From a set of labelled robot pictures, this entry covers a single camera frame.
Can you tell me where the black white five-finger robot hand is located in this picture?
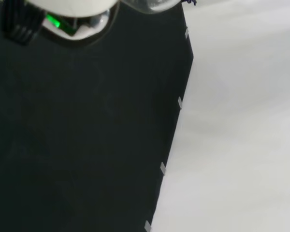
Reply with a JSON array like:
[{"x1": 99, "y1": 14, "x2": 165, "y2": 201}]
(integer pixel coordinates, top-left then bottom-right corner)
[{"x1": 1, "y1": 0, "x2": 119, "y2": 46}]

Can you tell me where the black bench cloth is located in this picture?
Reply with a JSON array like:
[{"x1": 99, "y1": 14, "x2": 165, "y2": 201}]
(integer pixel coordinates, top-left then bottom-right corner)
[{"x1": 0, "y1": 0, "x2": 194, "y2": 232}]

